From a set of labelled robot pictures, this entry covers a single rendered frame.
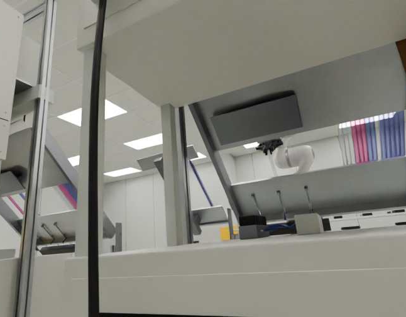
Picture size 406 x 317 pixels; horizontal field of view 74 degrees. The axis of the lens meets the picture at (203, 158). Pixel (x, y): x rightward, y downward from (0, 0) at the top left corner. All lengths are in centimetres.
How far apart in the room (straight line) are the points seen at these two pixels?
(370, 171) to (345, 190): 12
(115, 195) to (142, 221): 160
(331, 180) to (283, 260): 87
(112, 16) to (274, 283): 51
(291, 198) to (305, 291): 92
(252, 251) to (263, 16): 40
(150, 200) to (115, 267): 929
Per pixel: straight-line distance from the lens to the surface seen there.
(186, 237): 82
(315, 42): 66
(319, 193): 121
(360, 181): 119
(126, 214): 1030
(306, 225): 67
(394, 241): 32
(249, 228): 77
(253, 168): 828
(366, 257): 32
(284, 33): 60
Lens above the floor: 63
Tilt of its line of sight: 16 degrees up
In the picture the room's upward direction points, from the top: 5 degrees counter-clockwise
